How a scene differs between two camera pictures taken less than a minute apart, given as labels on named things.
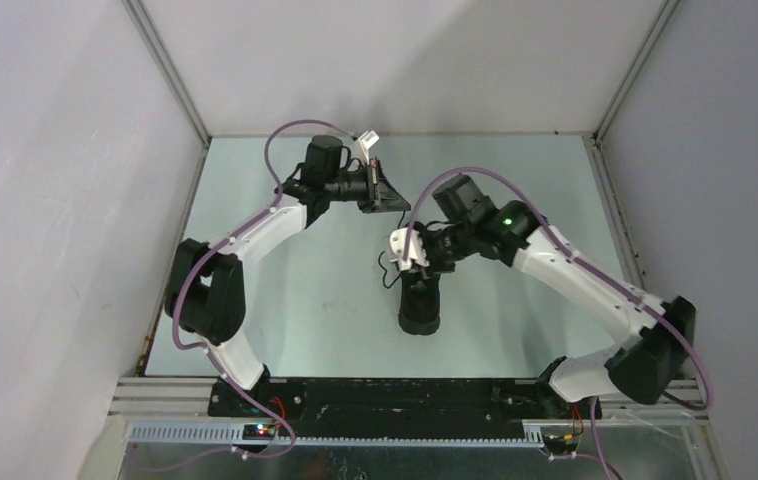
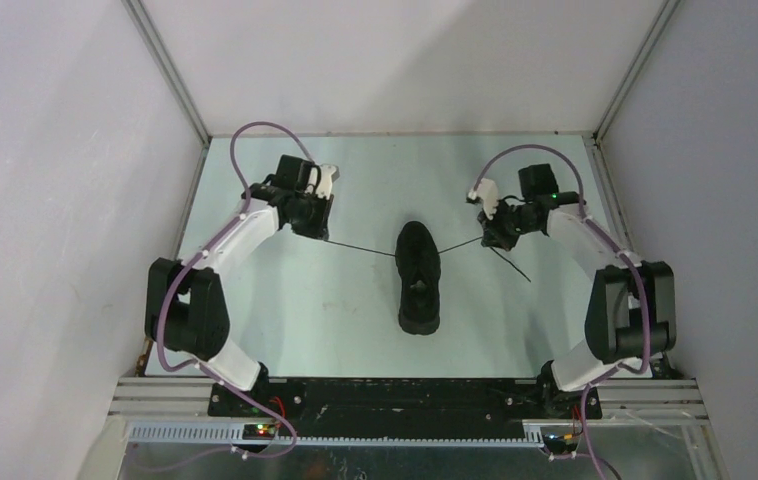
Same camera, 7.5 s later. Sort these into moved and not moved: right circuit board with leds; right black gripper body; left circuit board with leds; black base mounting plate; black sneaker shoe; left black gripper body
Moved: right black gripper body; left black gripper body
Not moved: black sneaker shoe; black base mounting plate; left circuit board with leds; right circuit board with leds
